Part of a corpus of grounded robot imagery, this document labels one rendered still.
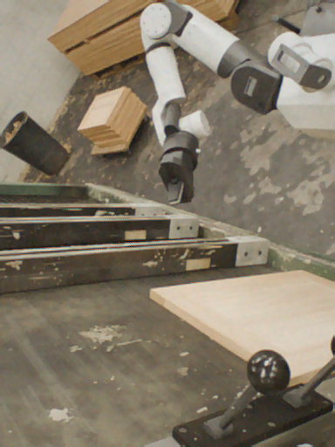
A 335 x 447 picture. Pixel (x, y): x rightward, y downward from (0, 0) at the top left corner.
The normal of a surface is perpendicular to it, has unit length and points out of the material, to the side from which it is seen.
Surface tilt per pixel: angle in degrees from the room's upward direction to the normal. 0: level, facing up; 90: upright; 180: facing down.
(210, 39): 43
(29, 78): 90
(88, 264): 90
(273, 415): 58
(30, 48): 90
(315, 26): 23
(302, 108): 68
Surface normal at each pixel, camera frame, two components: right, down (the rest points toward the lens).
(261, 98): -0.59, 0.46
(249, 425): 0.10, -0.98
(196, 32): -0.36, 0.08
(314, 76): 0.37, 0.67
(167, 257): 0.56, 0.21
